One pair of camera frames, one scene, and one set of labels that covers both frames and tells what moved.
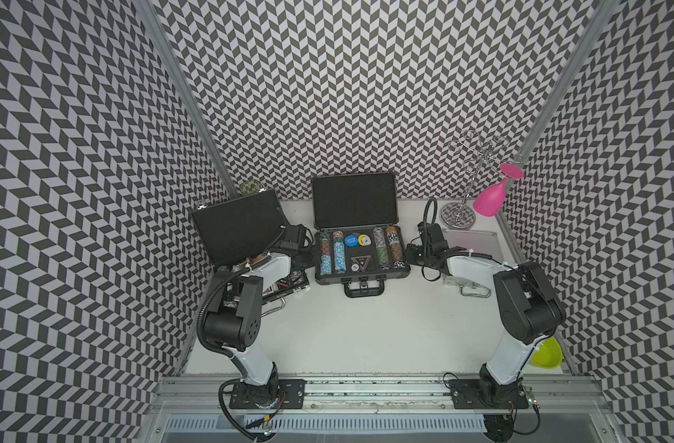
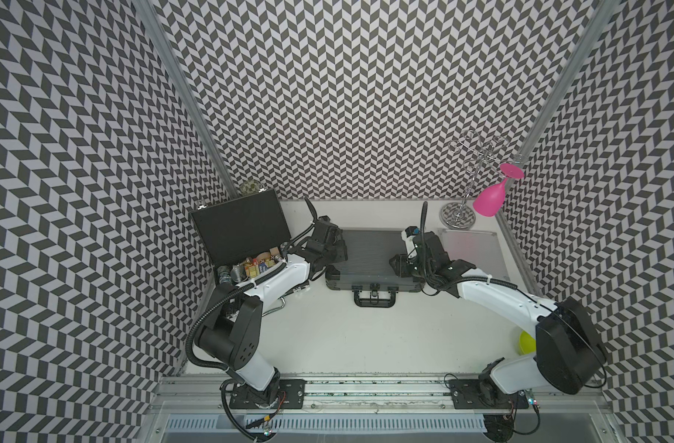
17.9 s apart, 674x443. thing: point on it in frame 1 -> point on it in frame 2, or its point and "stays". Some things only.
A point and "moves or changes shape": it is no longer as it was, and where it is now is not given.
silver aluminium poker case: (480, 243) stays
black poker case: (358, 241) moves or changes shape
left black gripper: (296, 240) -> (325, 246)
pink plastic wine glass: (489, 202) stays
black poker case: (244, 228) stays
